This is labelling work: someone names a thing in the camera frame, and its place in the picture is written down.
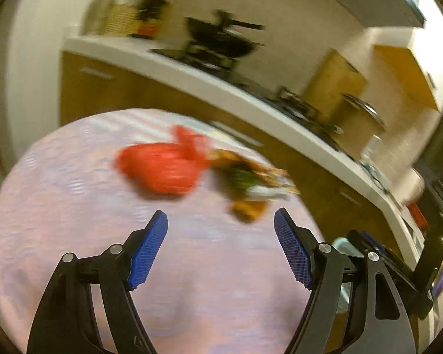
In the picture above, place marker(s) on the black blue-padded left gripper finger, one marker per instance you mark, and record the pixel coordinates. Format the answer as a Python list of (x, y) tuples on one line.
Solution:
[(65, 321)]

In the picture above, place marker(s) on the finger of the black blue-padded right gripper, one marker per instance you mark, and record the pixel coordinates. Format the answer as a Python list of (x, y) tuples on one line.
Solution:
[(378, 322)]

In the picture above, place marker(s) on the orange peel piece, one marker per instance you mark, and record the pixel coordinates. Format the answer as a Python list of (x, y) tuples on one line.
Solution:
[(248, 211)]

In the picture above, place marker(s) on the orange plastic bag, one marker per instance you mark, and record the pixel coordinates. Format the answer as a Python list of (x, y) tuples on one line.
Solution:
[(167, 168)]

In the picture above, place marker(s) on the panda snack wrapper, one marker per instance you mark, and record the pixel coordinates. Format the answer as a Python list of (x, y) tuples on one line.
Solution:
[(272, 177), (227, 160)]

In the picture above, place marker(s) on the green leafy vegetable scrap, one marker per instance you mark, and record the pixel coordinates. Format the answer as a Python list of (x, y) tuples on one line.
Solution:
[(240, 180)]

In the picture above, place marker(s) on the white patterned paper wrapper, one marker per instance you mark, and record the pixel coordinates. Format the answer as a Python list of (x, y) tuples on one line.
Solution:
[(259, 193)]

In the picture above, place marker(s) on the red box on windowsill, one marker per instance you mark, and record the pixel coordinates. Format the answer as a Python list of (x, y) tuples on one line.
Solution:
[(417, 215)]

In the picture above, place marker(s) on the white electric kettle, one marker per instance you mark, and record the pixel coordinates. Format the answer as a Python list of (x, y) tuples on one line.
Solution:
[(411, 187)]

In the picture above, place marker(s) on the floral pink tablecloth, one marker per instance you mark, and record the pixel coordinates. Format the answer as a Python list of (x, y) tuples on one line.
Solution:
[(217, 285)]

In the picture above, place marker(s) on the white power meter plug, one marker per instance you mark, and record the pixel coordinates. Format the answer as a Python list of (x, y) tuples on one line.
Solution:
[(369, 150)]

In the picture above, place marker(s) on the brown rice cooker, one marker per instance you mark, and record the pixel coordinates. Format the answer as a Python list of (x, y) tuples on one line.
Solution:
[(355, 122)]

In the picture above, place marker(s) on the wooden cutting board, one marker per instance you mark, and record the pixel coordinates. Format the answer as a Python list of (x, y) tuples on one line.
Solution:
[(334, 77)]

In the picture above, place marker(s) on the white upper cabinet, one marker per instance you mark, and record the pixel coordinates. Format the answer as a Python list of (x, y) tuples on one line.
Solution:
[(415, 55)]

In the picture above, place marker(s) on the black gas stove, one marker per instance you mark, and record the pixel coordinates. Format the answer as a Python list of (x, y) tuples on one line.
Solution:
[(281, 99)]

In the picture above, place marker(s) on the yellow plastic basket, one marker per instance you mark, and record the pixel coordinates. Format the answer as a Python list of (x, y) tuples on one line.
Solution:
[(121, 21)]

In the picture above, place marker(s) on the sauce bottles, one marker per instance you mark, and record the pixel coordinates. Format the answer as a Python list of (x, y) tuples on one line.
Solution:
[(148, 19)]

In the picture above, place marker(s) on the black wok with lid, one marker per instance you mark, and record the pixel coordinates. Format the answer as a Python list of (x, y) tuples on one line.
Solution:
[(218, 36)]

